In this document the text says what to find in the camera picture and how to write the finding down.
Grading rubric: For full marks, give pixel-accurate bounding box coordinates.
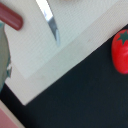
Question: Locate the teal padded gripper finger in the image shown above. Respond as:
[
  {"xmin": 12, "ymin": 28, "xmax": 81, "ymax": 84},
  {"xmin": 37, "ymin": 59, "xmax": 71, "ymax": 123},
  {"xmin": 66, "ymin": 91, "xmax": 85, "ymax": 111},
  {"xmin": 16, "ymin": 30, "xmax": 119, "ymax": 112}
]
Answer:
[{"xmin": 0, "ymin": 23, "xmax": 12, "ymax": 91}]

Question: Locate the red toy tomato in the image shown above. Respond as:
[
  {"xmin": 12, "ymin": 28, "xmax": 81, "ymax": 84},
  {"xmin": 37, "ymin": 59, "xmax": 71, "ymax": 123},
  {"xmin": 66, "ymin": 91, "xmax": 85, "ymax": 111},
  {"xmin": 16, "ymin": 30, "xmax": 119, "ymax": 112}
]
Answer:
[{"xmin": 111, "ymin": 29, "xmax": 128, "ymax": 74}]

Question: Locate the beige woven placemat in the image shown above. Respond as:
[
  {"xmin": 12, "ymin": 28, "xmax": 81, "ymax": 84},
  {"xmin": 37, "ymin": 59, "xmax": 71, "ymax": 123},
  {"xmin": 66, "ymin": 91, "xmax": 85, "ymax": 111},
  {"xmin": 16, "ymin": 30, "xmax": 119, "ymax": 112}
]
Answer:
[{"xmin": 0, "ymin": 0, "xmax": 128, "ymax": 105}]

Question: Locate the brown toy sausage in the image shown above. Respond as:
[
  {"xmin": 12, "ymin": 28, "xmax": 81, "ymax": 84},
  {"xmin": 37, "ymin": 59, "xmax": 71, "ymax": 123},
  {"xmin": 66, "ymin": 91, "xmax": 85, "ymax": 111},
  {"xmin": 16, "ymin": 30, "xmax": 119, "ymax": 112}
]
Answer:
[{"xmin": 0, "ymin": 2, "xmax": 23, "ymax": 30}]

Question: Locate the knife with wooden handle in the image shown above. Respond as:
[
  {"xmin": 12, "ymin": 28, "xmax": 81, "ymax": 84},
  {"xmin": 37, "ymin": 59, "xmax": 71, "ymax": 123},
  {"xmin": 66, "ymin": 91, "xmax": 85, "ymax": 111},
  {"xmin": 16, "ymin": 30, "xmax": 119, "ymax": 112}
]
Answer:
[{"xmin": 36, "ymin": 0, "xmax": 61, "ymax": 45}]

